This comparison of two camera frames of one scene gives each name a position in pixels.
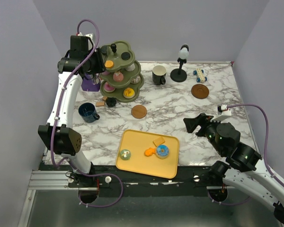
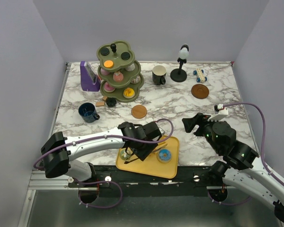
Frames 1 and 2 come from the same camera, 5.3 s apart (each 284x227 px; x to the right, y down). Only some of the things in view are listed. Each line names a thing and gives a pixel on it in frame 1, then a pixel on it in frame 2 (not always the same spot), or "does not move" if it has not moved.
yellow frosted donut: [128, 92] does not move
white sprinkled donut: [136, 80] does not move
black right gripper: [202, 119] does not move
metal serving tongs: [108, 50] to [134, 157]
